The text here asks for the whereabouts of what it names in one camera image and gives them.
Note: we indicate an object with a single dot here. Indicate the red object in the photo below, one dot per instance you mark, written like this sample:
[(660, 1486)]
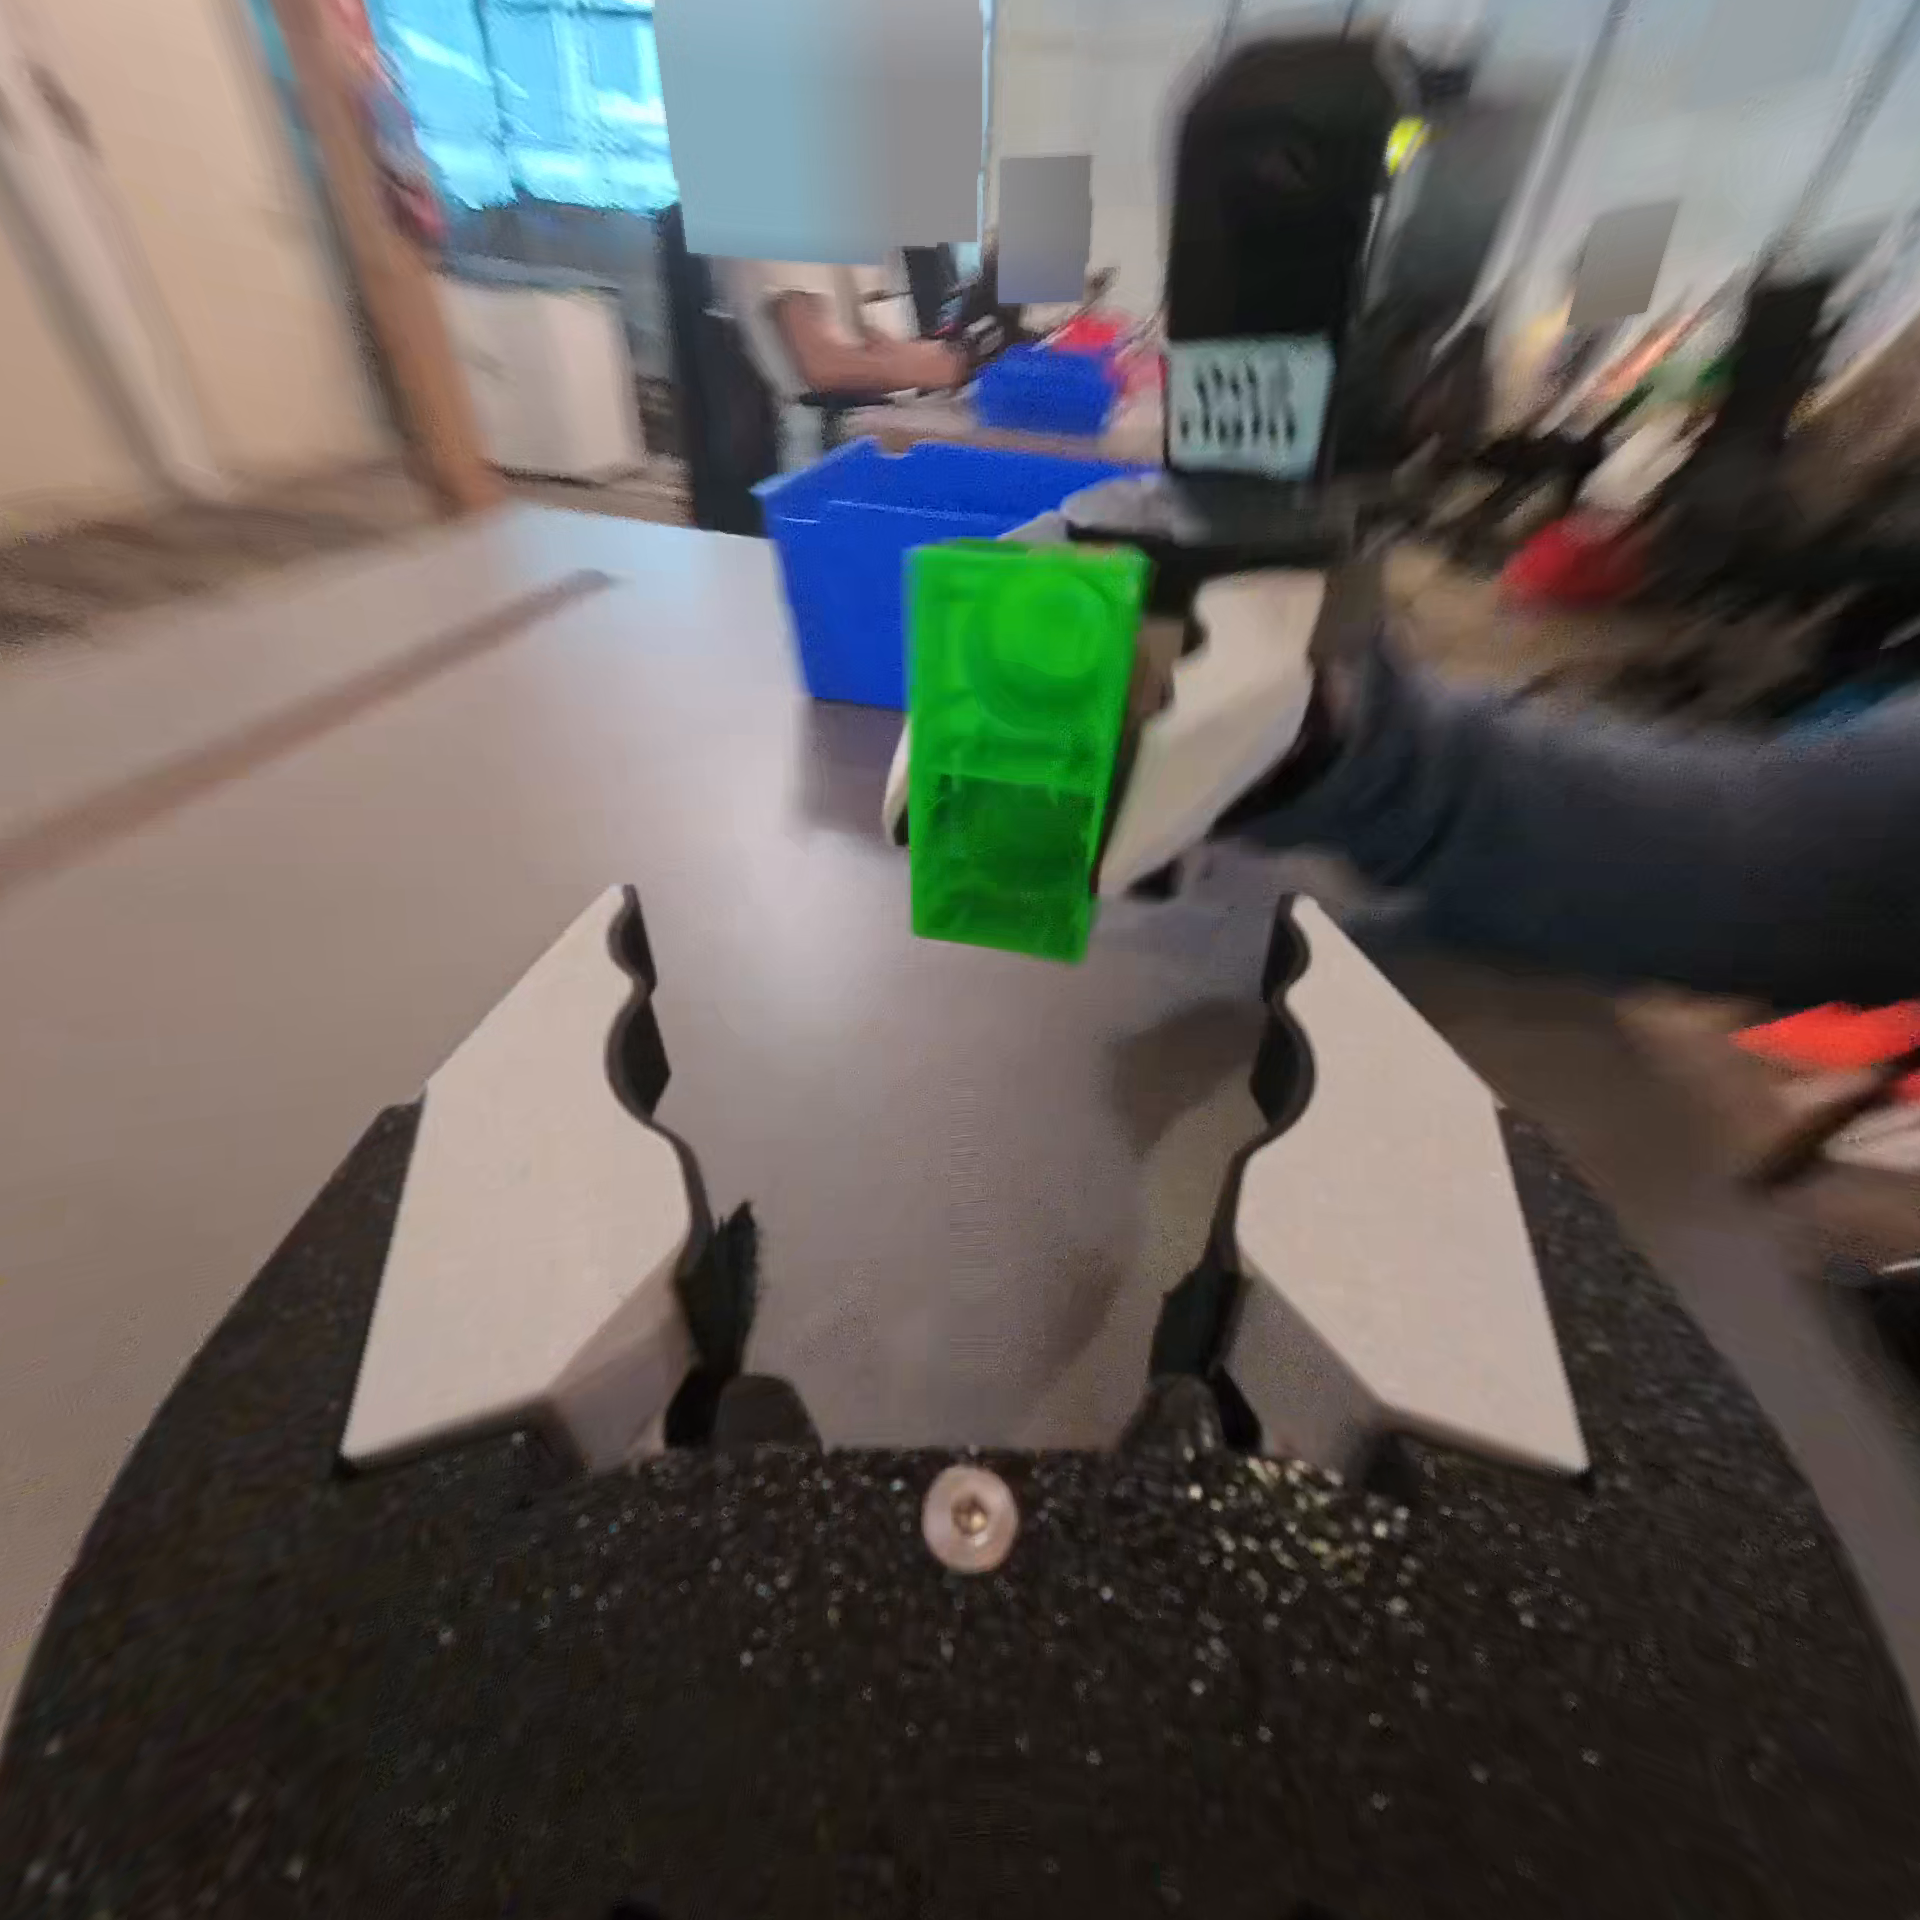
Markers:
[(1574, 558)]

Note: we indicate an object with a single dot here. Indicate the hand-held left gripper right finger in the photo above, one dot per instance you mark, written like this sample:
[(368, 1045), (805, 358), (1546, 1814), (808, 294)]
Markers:
[(1394, 1215)]

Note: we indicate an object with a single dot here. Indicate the person's right forearm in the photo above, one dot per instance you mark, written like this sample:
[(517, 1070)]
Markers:
[(1651, 841)]

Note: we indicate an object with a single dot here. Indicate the black partition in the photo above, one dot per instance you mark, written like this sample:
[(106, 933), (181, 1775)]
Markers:
[(721, 390)]

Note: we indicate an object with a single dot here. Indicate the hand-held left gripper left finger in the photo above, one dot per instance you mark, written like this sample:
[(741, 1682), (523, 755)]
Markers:
[(509, 1215)]

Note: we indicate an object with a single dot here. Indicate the small blue bin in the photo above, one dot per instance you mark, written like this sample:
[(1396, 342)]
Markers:
[(1042, 390)]

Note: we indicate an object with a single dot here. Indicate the wooden post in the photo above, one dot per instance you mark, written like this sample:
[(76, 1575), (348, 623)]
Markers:
[(388, 301)]

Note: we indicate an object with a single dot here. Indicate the white recycling cabinet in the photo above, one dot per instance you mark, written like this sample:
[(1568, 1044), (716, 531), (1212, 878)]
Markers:
[(547, 375)]

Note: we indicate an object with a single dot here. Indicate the blue bin with tag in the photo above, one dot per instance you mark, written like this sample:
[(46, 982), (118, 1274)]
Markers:
[(838, 586)]

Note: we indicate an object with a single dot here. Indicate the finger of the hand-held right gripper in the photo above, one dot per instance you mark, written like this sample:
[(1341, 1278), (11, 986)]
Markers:
[(897, 787), (1230, 735)]

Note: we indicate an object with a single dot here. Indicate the green translucent block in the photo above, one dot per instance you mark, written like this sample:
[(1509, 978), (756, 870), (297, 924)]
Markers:
[(1020, 750)]

